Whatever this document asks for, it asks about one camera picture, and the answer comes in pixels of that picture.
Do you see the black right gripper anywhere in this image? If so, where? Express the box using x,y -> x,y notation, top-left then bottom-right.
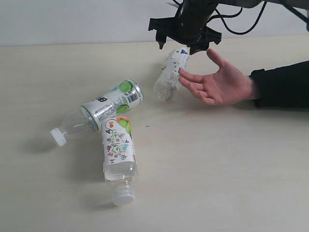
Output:
148,0 -> 222,55

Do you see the white blue label clear bottle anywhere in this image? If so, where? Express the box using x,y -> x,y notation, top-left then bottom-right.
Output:
154,47 -> 189,101

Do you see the lime label clear bottle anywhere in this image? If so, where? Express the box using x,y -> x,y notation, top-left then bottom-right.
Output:
50,79 -> 143,146

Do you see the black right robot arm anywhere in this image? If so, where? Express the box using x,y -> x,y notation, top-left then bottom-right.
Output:
148,0 -> 268,55

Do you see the floral label clear bottle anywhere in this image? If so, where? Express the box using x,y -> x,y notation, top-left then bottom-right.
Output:
101,116 -> 138,206

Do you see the person's open bare hand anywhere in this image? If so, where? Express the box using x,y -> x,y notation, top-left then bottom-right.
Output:
179,48 -> 260,105

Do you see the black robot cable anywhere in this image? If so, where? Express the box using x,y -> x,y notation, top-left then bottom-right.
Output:
166,0 -> 268,35

